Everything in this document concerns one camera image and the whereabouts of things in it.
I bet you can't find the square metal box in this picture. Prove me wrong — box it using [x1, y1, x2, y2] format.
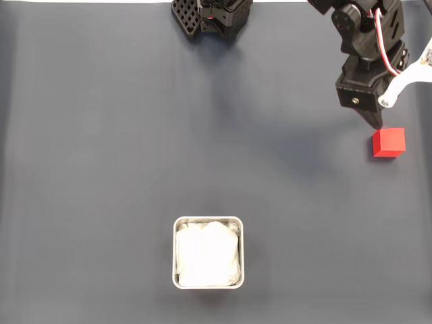
[172, 216, 245, 290]

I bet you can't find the white tissue paper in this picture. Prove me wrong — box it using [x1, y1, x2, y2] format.
[175, 220, 241, 287]

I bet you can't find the white and red servo cable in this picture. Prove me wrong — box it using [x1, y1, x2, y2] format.
[372, 5, 403, 77]

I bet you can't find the grey table mat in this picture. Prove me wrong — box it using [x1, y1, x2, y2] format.
[0, 2, 432, 324]

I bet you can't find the red cube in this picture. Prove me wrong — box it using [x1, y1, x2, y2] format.
[372, 127, 406, 158]

